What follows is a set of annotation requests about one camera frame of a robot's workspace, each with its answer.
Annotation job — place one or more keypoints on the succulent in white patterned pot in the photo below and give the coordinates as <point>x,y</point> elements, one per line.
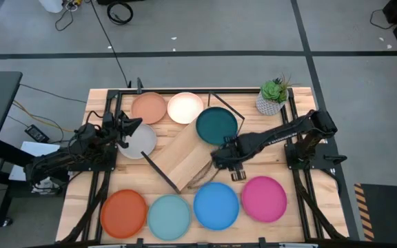
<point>271,98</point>

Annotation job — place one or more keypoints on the white plastic container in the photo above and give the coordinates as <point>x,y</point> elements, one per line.
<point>51,5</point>

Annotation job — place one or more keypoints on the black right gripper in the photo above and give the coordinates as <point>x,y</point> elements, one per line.
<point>229,156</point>

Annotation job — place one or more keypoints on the orange plate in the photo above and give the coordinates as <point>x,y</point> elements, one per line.
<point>123,213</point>

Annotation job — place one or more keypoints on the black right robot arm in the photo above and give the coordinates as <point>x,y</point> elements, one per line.
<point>288,129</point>

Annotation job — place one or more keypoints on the light teal plate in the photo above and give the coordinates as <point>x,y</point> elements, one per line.
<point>169,217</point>

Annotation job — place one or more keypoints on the black aluminium rig frame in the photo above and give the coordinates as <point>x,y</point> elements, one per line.
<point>240,91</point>

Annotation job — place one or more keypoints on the white flat box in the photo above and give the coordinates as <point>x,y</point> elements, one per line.
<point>33,151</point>

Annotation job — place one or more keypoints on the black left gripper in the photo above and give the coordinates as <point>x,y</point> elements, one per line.
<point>120,127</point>

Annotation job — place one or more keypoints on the dark teal plate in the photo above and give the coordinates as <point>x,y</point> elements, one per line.
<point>215,125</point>

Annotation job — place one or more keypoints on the light gray plate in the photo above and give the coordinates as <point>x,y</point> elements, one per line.
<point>140,143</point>

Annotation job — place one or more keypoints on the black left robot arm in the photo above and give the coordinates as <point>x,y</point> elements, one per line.
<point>81,144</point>

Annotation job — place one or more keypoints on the black power adapter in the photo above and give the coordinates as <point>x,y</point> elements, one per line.
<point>36,133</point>

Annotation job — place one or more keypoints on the black mat with hazard stripes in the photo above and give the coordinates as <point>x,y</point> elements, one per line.
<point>391,213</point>

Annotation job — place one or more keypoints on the cream plate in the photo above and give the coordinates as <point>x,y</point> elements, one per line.
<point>185,107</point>

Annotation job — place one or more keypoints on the blue plate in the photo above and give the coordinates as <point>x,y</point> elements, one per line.
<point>216,206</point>

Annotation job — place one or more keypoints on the magenta plate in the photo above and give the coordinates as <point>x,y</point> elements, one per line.
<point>264,199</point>

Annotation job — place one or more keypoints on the peach plate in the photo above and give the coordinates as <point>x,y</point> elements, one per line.
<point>149,107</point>

